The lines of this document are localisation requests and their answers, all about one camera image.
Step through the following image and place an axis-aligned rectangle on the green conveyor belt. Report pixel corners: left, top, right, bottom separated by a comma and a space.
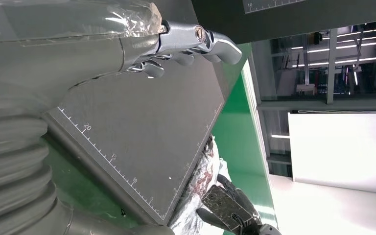
211, 74, 278, 235

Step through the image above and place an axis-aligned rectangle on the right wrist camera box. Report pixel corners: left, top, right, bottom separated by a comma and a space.
201, 185, 244, 233

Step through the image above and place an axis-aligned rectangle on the black yellow ruler label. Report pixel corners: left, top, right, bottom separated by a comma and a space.
242, 0, 306, 14

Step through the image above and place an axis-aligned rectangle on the grey mailer bag red print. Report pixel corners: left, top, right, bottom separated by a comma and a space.
170, 134, 233, 235

